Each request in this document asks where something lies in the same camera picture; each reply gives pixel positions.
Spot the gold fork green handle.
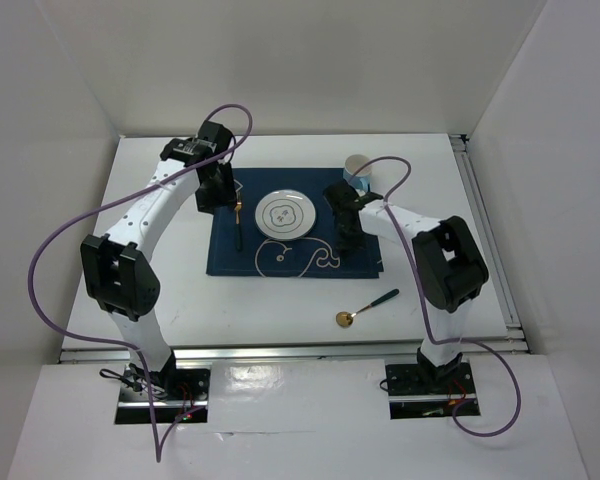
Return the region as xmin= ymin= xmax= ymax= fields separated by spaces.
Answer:
xmin=234 ymin=199 xmax=243 ymax=252

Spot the white and blue mug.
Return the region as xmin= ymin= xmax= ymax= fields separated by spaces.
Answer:
xmin=343 ymin=154 xmax=372 ymax=193

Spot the blue fish placemat cloth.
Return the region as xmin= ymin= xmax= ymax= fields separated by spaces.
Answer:
xmin=206 ymin=168 xmax=384 ymax=279

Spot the white plate with rings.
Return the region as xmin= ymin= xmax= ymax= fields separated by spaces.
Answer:
xmin=254 ymin=189 xmax=317 ymax=241

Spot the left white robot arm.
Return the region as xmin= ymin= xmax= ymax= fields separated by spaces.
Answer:
xmin=80 ymin=133 xmax=236 ymax=399

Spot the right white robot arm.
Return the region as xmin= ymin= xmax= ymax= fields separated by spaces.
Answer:
xmin=323 ymin=180 xmax=489 ymax=392

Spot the gold spoon green handle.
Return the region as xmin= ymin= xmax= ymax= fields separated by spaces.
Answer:
xmin=335 ymin=289 xmax=400 ymax=328

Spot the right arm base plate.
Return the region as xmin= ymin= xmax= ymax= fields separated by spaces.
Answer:
xmin=379 ymin=362 xmax=480 ymax=420

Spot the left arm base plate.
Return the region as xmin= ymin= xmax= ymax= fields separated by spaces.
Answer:
xmin=100 ymin=366 xmax=211 ymax=425

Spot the aluminium front rail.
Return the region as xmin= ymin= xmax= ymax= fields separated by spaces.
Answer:
xmin=58 ymin=337 xmax=529 ymax=365

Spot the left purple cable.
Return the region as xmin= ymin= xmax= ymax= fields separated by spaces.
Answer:
xmin=27 ymin=103 xmax=254 ymax=463

